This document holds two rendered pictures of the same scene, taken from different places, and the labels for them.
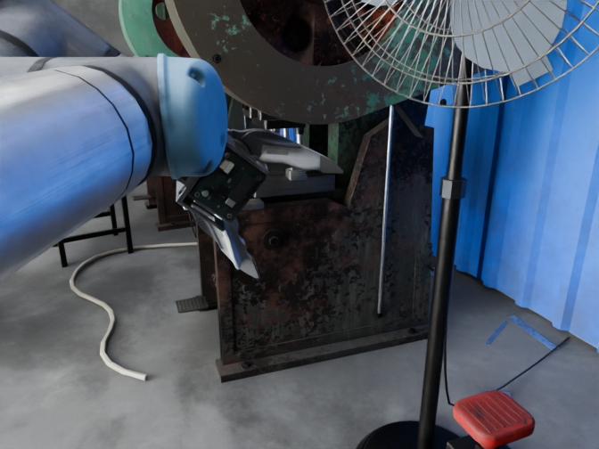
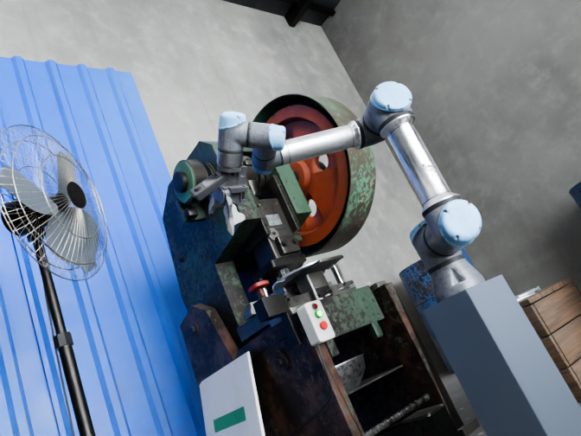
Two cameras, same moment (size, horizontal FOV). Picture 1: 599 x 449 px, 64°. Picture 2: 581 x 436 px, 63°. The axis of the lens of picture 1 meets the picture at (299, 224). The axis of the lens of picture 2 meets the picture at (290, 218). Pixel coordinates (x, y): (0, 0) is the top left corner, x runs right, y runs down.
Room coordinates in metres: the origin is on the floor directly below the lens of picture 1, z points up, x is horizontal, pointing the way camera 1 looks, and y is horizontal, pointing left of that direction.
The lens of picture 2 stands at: (0.86, 1.34, 0.41)
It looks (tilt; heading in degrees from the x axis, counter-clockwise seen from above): 18 degrees up; 246
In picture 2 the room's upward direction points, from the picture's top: 24 degrees counter-clockwise
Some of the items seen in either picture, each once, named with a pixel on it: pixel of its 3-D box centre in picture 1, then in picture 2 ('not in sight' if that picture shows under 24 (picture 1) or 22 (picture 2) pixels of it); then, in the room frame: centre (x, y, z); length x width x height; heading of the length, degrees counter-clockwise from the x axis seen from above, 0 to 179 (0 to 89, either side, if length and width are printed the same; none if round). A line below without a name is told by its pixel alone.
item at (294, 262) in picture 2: not in sight; (280, 270); (0.18, -0.54, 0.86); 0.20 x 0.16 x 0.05; 21
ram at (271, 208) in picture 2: not in sight; (271, 229); (0.17, -0.50, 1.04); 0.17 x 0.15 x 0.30; 111
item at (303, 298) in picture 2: not in sight; (298, 310); (0.18, -0.54, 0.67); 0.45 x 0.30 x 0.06; 21
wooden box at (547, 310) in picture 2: not in sight; (529, 348); (-0.50, -0.20, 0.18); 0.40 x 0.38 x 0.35; 108
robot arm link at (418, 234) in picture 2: not in sight; (435, 242); (-0.05, 0.17, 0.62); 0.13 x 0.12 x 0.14; 80
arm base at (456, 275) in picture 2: not in sight; (453, 277); (-0.05, 0.17, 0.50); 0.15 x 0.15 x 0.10
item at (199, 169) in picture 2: not in sight; (195, 187); (0.42, -0.46, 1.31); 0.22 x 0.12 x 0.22; 111
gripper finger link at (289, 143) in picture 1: (258, 152); not in sight; (0.49, 0.04, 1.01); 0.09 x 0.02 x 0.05; 103
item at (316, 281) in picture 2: not in sight; (319, 284); (0.12, -0.37, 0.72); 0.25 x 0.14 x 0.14; 111
